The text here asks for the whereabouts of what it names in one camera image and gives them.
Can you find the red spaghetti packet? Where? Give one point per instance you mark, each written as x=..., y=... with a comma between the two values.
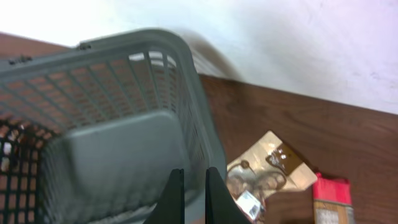
x=332, y=203

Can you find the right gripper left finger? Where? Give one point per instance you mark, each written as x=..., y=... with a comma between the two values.
x=170, y=208

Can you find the beige snack bag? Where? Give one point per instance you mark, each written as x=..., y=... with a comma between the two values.
x=268, y=167

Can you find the grey plastic basket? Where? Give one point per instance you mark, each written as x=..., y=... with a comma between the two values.
x=92, y=134

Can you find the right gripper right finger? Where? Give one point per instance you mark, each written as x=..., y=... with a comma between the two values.
x=220, y=207

